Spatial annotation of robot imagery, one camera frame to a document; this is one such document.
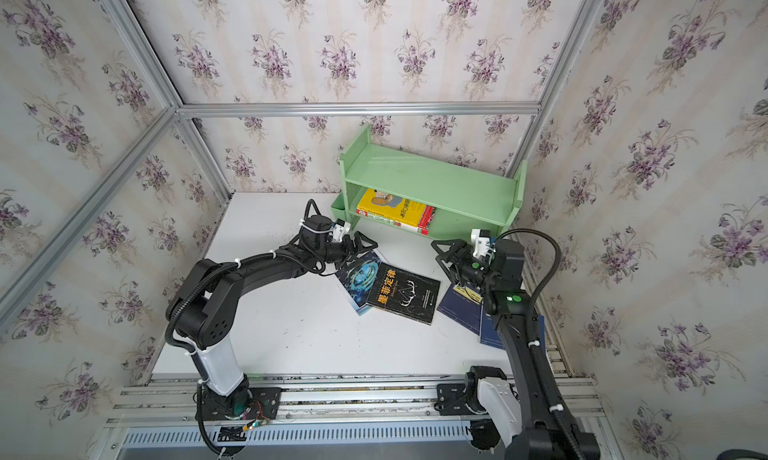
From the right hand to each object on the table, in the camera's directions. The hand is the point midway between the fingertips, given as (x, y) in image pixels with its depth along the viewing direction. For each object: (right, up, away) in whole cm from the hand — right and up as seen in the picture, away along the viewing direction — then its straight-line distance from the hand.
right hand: (431, 252), depth 73 cm
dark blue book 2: (+19, -25, +11) cm, 33 cm away
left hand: (-15, -1, +15) cm, 21 cm away
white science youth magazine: (-21, -11, +23) cm, 33 cm away
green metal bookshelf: (+13, +15, +13) cm, 24 cm away
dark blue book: (+13, -18, +17) cm, 28 cm away
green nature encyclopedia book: (-11, +8, +21) cm, 25 cm away
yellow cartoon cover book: (-9, +12, +22) cm, 27 cm away
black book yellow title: (-5, -15, +19) cm, 24 cm away
